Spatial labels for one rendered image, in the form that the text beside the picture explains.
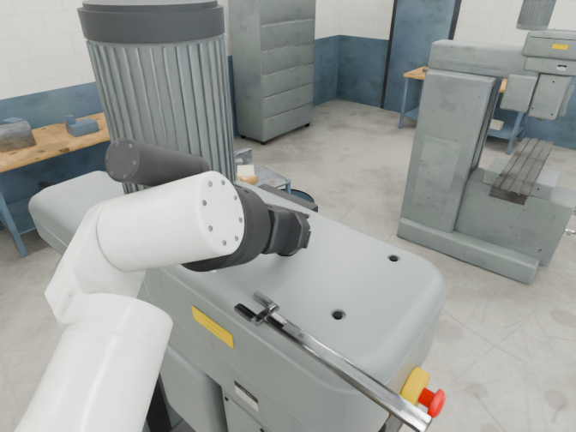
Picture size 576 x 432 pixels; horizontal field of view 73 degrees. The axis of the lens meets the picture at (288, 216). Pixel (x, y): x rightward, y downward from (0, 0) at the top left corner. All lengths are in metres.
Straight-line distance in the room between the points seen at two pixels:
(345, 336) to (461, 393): 2.45
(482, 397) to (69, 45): 4.76
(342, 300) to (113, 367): 0.32
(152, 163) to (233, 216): 0.08
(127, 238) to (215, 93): 0.35
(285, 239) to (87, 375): 0.28
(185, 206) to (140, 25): 0.33
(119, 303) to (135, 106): 0.38
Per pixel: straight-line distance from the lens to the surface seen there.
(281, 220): 0.44
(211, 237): 0.28
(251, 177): 3.05
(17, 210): 4.71
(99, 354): 0.26
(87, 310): 0.28
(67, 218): 1.07
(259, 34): 5.56
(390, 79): 7.75
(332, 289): 0.53
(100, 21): 0.60
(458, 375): 2.98
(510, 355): 3.24
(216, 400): 0.88
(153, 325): 0.28
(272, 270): 0.55
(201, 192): 0.28
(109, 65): 0.61
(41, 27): 4.82
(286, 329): 0.47
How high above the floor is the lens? 2.25
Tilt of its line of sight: 32 degrees down
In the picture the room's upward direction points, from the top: straight up
